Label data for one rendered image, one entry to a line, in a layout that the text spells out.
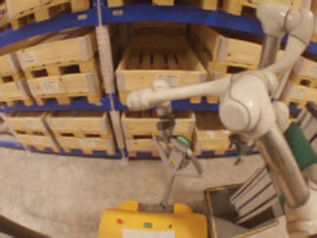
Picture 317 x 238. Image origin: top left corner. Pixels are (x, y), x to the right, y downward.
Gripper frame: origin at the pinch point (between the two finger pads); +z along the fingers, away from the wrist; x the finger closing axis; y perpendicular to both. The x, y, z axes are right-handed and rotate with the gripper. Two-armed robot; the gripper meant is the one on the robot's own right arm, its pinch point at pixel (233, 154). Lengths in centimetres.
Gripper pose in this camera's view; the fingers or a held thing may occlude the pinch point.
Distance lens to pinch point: 107.8
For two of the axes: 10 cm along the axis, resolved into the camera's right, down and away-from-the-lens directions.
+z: -0.3, 7.3, 6.8
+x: -0.4, -6.8, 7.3
